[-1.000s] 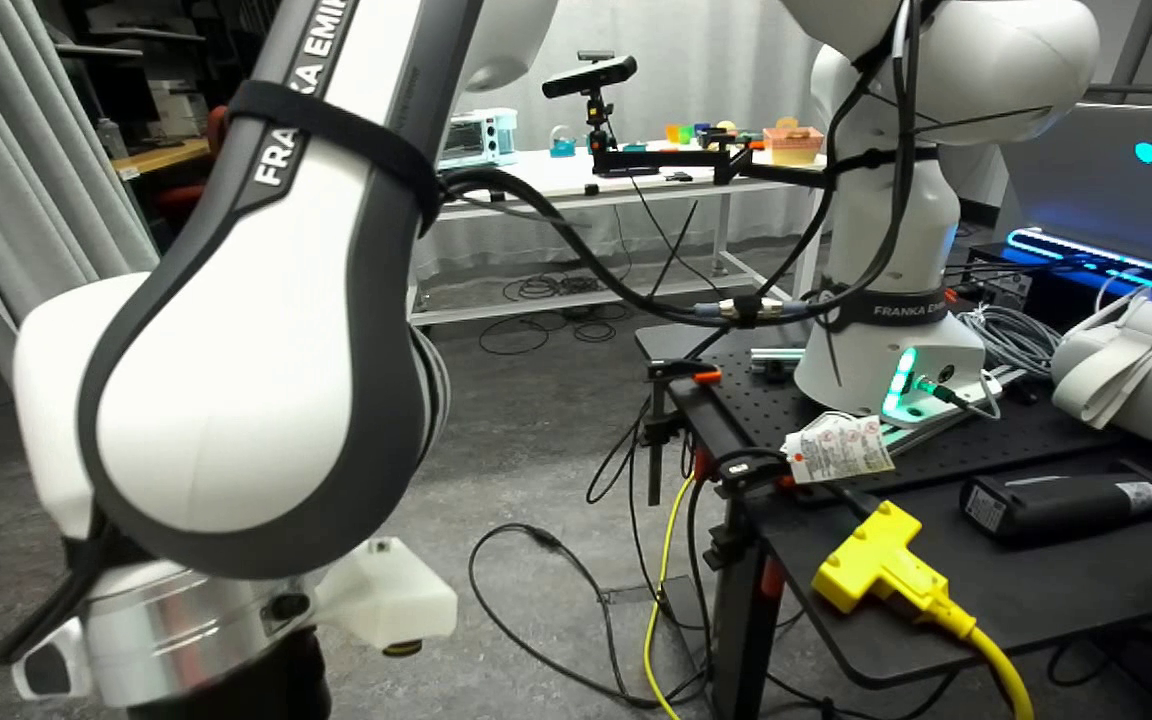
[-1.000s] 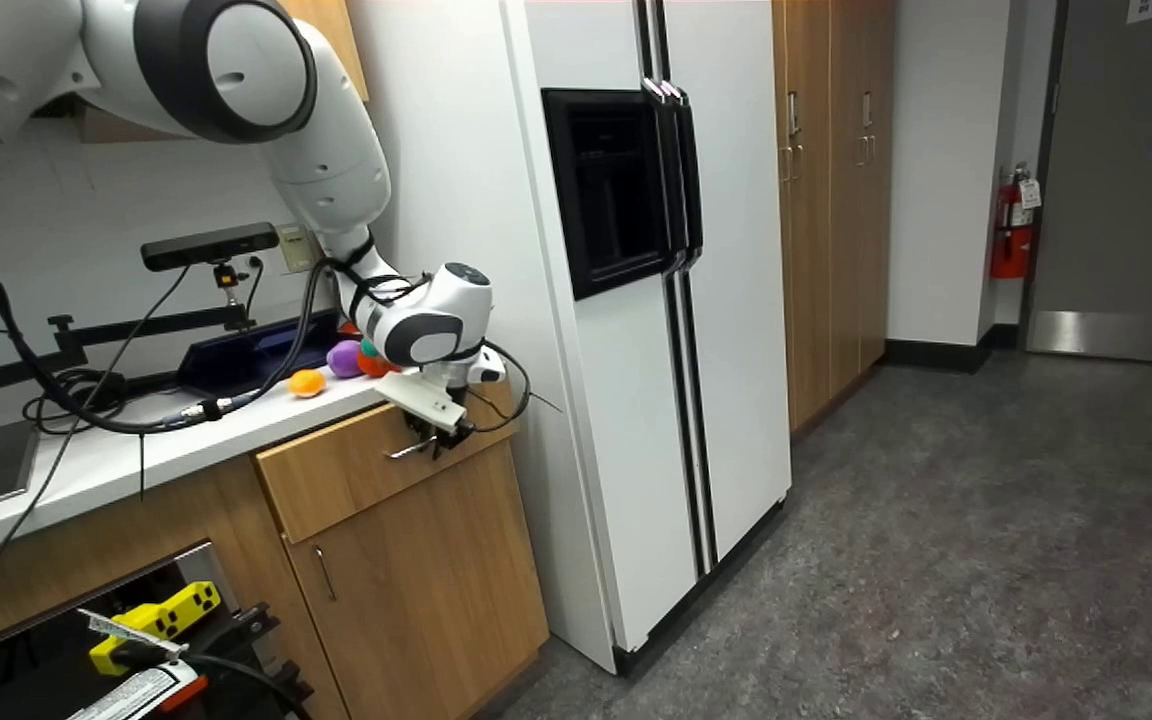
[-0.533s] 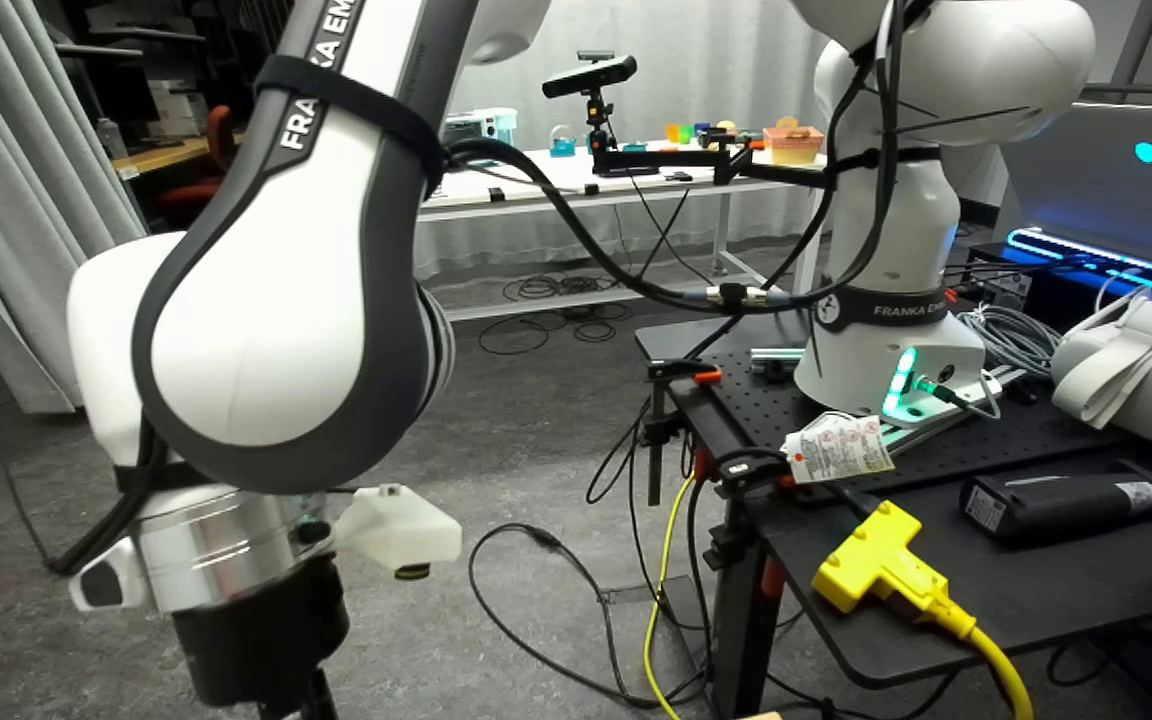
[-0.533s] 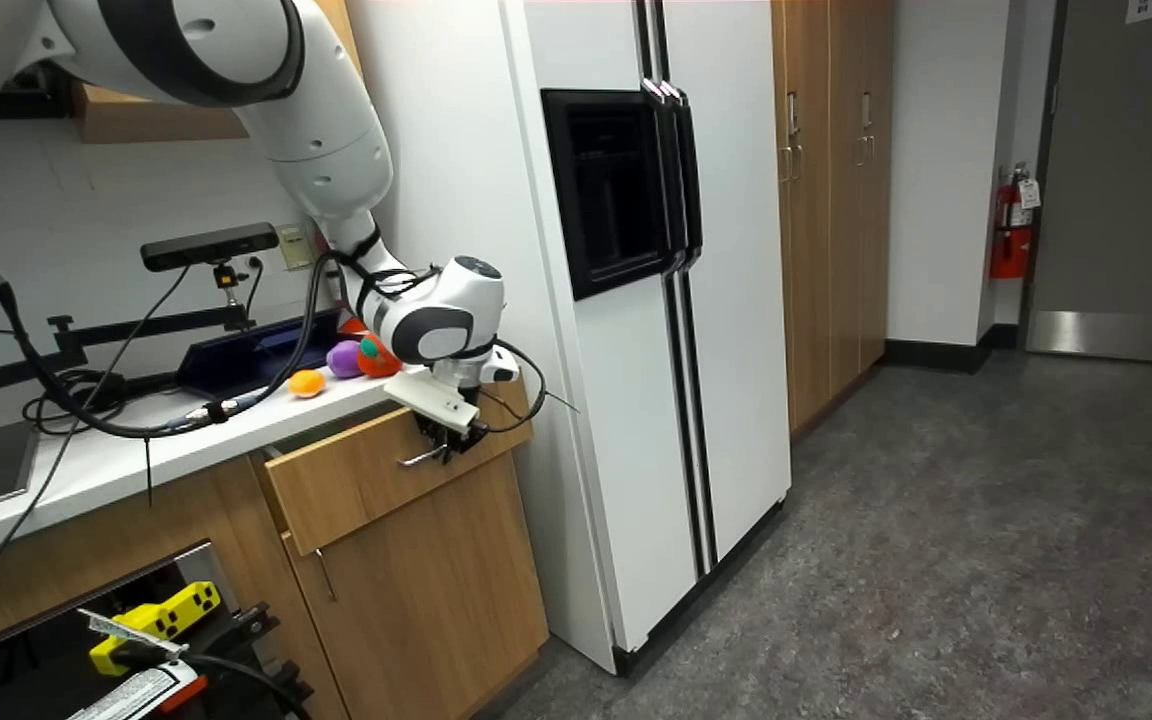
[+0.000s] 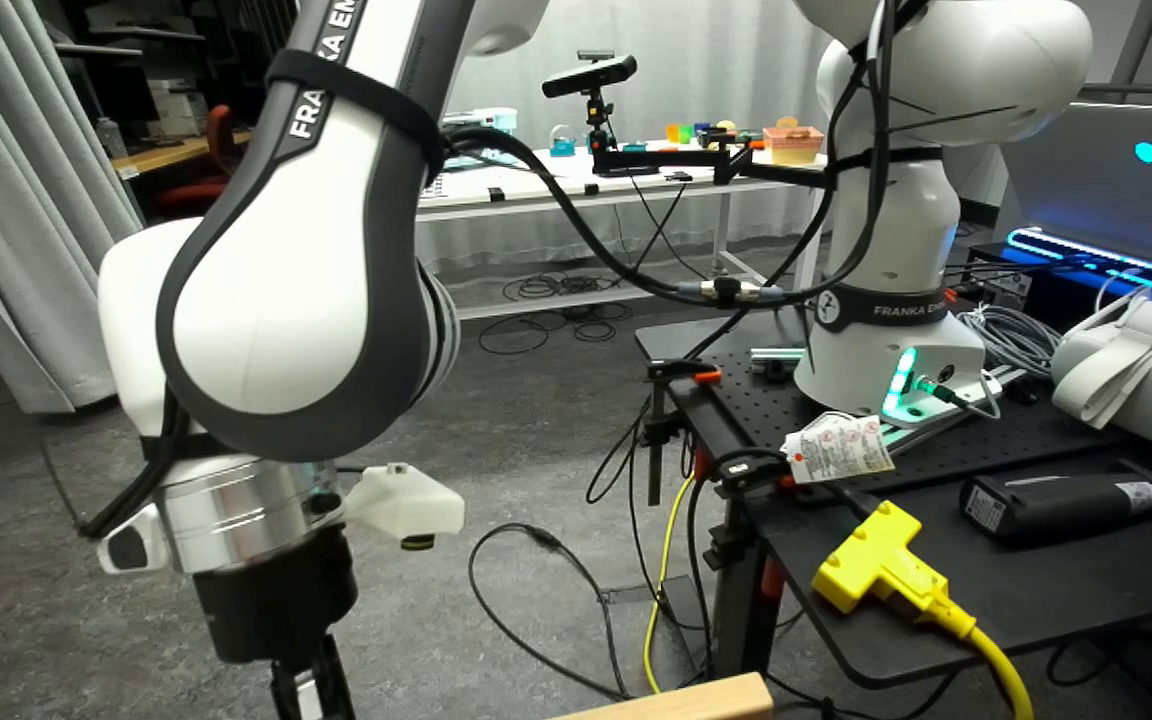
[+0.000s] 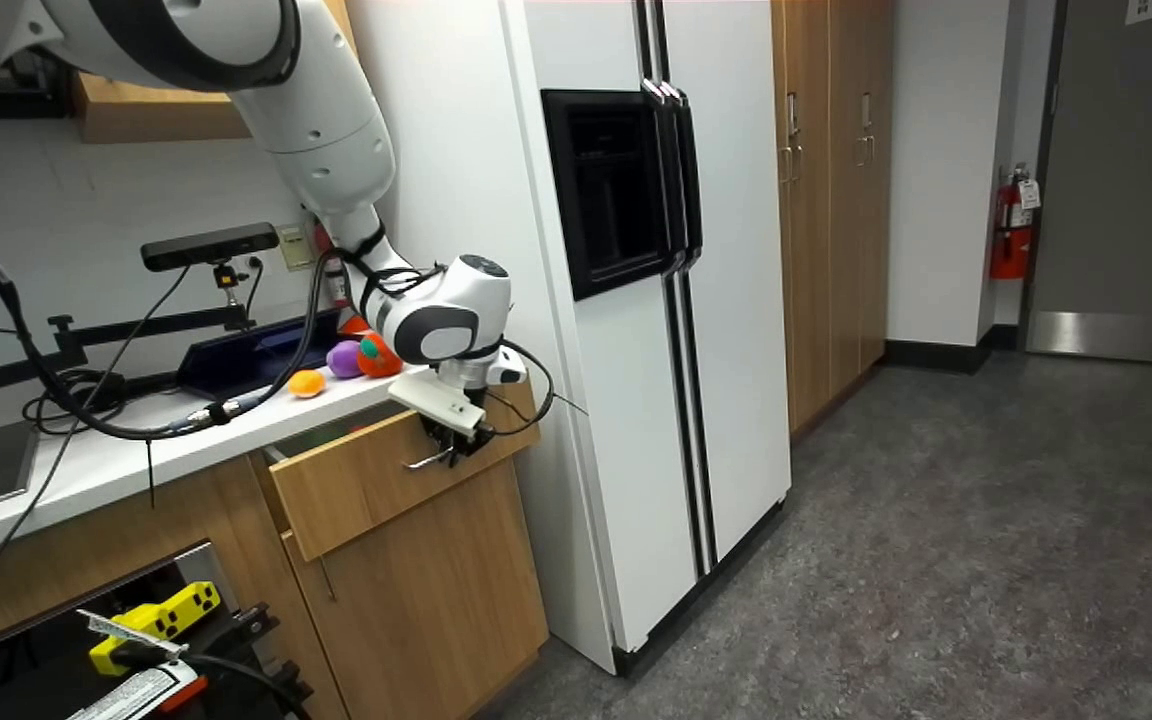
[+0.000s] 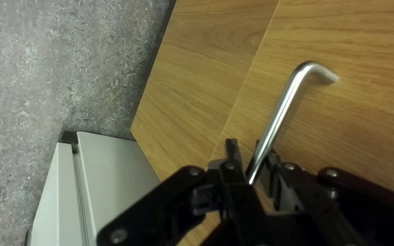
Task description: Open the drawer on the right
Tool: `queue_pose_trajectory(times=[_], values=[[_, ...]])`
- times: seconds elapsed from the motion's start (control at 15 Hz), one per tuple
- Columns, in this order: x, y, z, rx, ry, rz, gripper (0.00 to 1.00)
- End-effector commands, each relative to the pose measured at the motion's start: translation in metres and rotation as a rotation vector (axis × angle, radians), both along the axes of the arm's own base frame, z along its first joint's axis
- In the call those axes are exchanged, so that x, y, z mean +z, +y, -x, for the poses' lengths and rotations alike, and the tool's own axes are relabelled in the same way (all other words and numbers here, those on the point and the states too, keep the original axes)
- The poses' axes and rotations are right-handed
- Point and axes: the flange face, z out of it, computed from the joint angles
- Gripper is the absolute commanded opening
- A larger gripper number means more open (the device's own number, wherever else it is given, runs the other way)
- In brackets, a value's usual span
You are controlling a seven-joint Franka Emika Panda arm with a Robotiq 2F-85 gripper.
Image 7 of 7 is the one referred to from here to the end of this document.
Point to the wooden cabinet door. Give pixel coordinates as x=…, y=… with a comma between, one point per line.
x=197, y=82

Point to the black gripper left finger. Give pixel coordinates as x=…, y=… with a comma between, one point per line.
x=197, y=209

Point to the white refrigerator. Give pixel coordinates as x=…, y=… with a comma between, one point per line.
x=109, y=182

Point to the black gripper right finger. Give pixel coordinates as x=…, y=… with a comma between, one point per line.
x=342, y=209

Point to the wooden drawer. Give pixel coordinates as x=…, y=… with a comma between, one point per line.
x=365, y=137

